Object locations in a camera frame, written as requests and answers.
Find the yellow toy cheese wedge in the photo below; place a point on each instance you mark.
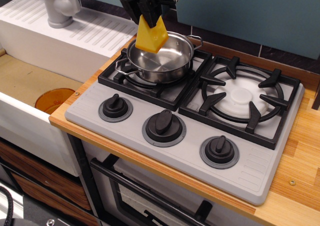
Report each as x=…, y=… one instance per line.
x=151, y=39

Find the black right stove knob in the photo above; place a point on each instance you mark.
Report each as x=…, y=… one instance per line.
x=219, y=152

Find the black left stove knob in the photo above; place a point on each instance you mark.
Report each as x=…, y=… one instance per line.
x=115, y=109

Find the white toy sink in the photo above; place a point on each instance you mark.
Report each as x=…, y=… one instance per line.
x=36, y=58

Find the stainless steel pot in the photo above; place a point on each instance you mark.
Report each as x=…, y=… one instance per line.
x=172, y=62

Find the black middle stove knob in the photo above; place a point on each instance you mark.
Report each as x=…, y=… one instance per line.
x=164, y=129

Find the oven door with black handle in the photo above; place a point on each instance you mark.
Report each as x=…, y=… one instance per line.
x=147, y=208

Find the black burner grate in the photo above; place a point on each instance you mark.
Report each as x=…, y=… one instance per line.
x=166, y=95
x=246, y=101

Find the grey toy stove top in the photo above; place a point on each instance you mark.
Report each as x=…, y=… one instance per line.
x=250, y=179

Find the black left burner grate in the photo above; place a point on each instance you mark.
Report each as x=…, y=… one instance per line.
x=166, y=95

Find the black stove knob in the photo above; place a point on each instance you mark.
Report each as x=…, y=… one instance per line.
x=164, y=129
x=219, y=152
x=115, y=109

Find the wooden drawer fronts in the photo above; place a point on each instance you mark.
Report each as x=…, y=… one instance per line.
x=47, y=184

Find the grey toy faucet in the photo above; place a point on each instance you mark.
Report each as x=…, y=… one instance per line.
x=60, y=12

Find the black right burner grate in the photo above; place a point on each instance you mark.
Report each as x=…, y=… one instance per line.
x=246, y=101

